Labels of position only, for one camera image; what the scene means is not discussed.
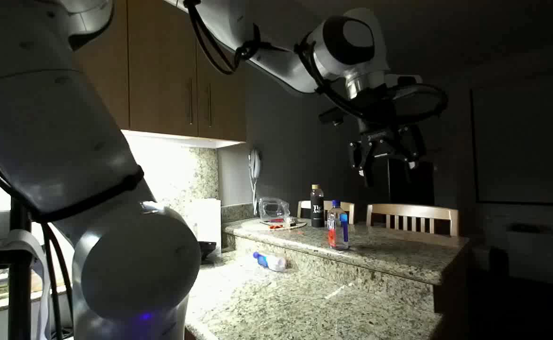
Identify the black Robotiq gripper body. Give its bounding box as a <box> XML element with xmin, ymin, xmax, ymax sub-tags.
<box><xmin>356</xmin><ymin>122</ymin><xmax>422</xmax><ymax>173</ymax></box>

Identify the clear water bottle blue cap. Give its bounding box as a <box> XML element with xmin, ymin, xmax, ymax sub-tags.
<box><xmin>322</xmin><ymin>198</ymin><xmax>353</xmax><ymax>251</ymax></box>

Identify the dark glass bottle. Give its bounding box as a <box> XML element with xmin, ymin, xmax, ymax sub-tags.
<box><xmin>307</xmin><ymin>183</ymin><xmax>326</xmax><ymax>228</ymax></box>

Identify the crushed clear plastic bottle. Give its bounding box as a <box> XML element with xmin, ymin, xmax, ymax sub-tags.
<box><xmin>251</xmin><ymin>249</ymin><xmax>290</xmax><ymax>274</ymax></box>

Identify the dark square box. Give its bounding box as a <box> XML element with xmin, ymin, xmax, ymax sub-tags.
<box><xmin>405</xmin><ymin>166</ymin><xmax>437</xmax><ymax>207</ymax></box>

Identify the wooden chair back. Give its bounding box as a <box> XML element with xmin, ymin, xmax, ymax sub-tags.
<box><xmin>364</xmin><ymin>202</ymin><xmax>460</xmax><ymax>240</ymax></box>

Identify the narrow wooden chair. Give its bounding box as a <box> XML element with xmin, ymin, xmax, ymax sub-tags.
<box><xmin>296</xmin><ymin>198</ymin><xmax>356</xmax><ymax>226</ymax></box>

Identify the pale box on stand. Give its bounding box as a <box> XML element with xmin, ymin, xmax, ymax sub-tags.
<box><xmin>504</xmin><ymin>223</ymin><xmax>553</xmax><ymax>285</ymax></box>

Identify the white pole clamp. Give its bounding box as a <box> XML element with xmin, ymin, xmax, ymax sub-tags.
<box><xmin>0</xmin><ymin>228</ymin><xmax>52</xmax><ymax>340</ymax></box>

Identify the black vertical pole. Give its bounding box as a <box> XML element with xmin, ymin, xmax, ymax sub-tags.
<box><xmin>7</xmin><ymin>194</ymin><xmax>35</xmax><ymax>340</ymax></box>

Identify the white wall-mounted utensil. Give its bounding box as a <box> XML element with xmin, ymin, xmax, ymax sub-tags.
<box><xmin>245</xmin><ymin>147</ymin><xmax>264</xmax><ymax>217</ymax></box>

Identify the large dark wall board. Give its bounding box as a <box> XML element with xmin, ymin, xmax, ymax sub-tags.
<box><xmin>470</xmin><ymin>68</ymin><xmax>553</xmax><ymax>206</ymax></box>

